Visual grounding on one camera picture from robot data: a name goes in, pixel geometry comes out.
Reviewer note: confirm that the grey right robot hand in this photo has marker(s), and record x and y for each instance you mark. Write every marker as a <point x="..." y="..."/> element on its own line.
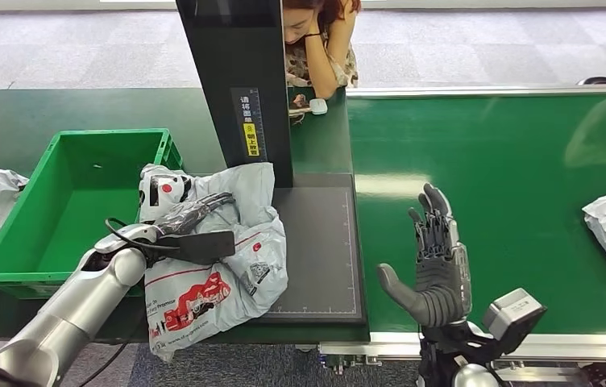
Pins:
<point x="442" y="288"/>

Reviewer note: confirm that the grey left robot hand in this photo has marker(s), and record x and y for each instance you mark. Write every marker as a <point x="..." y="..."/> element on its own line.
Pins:
<point x="127" y="235"/>

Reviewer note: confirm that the white package with red print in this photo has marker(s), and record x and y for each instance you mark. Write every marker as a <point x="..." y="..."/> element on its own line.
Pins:
<point x="212" y="299"/>

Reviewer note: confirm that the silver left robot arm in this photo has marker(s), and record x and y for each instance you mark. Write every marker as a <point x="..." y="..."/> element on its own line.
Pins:
<point x="63" y="320"/>

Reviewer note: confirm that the green conveyor belt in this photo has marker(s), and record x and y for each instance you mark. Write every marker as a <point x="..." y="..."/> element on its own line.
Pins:
<point x="506" y="149"/>

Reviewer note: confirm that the green plastic crate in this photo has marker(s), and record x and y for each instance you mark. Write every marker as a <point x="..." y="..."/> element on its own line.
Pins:
<point x="68" y="213"/>

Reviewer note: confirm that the black yellow column label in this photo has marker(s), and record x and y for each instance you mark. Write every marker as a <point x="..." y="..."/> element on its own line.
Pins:
<point x="249" y="128"/>

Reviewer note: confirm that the black scanner column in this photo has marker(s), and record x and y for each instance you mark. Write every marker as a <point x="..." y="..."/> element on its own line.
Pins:
<point x="233" y="53"/>

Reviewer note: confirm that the small white device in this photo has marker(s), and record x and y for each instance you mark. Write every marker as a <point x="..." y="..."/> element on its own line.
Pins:
<point x="318" y="106"/>

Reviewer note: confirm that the person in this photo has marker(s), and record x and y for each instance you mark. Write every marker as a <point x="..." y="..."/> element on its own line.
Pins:
<point x="327" y="59"/>

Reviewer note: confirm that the black chair base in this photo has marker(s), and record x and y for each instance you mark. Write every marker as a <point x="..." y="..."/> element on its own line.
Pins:
<point x="596" y="81"/>

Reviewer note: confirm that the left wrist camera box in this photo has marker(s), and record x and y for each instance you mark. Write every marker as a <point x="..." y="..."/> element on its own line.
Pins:
<point x="201" y="248"/>

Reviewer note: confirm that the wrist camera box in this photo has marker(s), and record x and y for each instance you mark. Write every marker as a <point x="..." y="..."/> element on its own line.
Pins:
<point x="201" y="248"/>
<point x="514" y="315"/>

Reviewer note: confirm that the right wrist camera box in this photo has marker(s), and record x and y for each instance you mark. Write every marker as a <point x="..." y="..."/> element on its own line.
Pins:
<point x="514" y="315"/>

